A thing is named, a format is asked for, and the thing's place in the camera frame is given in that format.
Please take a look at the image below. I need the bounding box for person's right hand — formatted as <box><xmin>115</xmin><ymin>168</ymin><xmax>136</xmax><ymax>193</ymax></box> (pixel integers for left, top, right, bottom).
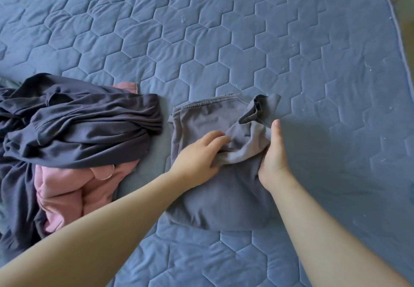
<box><xmin>257</xmin><ymin>119</ymin><xmax>297</xmax><ymax>194</ymax></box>

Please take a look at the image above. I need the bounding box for person's left hand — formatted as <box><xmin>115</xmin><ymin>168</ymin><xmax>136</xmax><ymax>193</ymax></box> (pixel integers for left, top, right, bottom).
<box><xmin>167</xmin><ymin>130</ymin><xmax>232</xmax><ymax>190</ymax></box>

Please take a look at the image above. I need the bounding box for grey printed t-shirt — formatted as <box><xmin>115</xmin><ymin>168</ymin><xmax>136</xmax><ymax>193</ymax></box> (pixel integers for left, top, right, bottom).
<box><xmin>165</xmin><ymin>92</ymin><xmax>283</xmax><ymax>232</ymax></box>

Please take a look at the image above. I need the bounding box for blue quilted mattress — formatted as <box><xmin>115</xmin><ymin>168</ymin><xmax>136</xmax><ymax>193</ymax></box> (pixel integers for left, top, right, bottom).
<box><xmin>0</xmin><ymin>0</ymin><xmax>414</xmax><ymax>287</ymax></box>

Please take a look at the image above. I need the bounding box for pink pajama shirt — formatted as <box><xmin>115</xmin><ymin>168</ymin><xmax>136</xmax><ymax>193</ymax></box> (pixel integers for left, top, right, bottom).
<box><xmin>34</xmin><ymin>81</ymin><xmax>141</xmax><ymax>234</ymax></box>

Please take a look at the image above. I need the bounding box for dark purple garment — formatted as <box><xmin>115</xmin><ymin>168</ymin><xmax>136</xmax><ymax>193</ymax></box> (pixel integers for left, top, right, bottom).
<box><xmin>0</xmin><ymin>73</ymin><xmax>165</xmax><ymax>252</ymax></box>

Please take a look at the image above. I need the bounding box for person's right forearm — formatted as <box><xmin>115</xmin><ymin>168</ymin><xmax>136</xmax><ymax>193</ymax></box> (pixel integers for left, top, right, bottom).
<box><xmin>268</xmin><ymin>175</ymin><xmax>411</xmax><ymax>287</ymax></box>

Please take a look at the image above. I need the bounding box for person's left forearm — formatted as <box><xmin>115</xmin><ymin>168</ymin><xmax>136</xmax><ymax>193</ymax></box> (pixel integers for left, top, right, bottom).
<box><xmin>0</xmin><ymin>170</ymin><xmax>188</xmax><ymax>287</ymax></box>

